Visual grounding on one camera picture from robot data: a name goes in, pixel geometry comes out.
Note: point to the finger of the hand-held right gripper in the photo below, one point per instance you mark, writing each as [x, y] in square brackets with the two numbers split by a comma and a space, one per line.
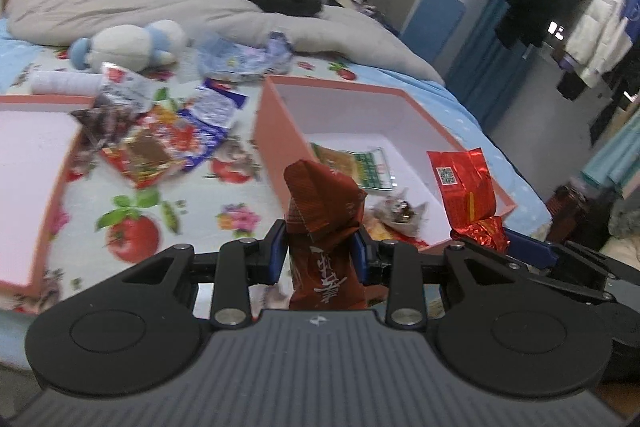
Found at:
[550, 283]
[530, 249]

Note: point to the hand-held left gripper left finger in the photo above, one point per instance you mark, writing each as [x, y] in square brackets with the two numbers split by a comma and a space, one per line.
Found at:
[276, 252]

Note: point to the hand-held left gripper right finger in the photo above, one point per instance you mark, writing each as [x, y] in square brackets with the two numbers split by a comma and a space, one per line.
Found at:
[359, 257]

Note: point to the dark red snack packet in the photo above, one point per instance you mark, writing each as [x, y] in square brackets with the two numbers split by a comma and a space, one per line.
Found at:
[325, 227]

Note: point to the clear brown snack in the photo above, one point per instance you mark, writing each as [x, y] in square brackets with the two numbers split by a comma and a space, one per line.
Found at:
[400, 214]

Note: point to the shiny bright red snack packet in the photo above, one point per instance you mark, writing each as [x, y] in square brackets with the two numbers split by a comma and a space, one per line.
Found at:
[465, 192]

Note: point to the green and yellow snack packet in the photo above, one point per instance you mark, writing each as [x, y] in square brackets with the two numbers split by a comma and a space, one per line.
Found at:
[360, 167]

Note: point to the pink cardboard box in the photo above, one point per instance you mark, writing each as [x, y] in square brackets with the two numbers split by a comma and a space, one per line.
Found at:
[350, 117]

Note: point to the pile of snack packets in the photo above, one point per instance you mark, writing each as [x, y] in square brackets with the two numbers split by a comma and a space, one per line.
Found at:
[155, 147]

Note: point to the fruit print sheet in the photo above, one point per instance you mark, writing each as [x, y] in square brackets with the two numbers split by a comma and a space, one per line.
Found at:
[200, 212]

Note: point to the teal curtain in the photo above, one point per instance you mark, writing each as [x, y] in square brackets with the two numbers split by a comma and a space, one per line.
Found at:
[617, 152]

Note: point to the light blue bed sheet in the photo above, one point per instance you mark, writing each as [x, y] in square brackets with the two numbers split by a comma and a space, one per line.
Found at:
[465, 117]

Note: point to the blue curtain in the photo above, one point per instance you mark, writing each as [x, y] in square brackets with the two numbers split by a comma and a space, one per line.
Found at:
[480, 57]

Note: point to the crumpled blue purple bag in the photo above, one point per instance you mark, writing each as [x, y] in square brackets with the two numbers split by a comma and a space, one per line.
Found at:
[279, 52]

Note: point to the crumpled clear plastic bag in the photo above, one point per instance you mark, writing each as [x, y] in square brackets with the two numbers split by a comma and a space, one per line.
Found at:
[230, 57]

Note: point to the hanging white jacket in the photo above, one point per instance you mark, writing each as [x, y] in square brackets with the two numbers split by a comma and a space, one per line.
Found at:
[605, 27]

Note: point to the blue chair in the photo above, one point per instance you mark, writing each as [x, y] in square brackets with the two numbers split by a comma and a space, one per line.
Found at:
[432, 24]

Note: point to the white and blue plush toy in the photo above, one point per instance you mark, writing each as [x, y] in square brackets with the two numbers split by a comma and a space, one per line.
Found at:
[125, 44]

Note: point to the pink box lid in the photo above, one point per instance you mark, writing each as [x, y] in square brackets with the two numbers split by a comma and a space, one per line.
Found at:
[30, 167]

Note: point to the white cylindrical bottle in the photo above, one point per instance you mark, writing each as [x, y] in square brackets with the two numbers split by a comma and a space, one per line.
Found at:
[65, 83]

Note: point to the grey duvet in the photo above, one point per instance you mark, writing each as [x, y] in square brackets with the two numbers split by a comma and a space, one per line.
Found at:
[100, 2]

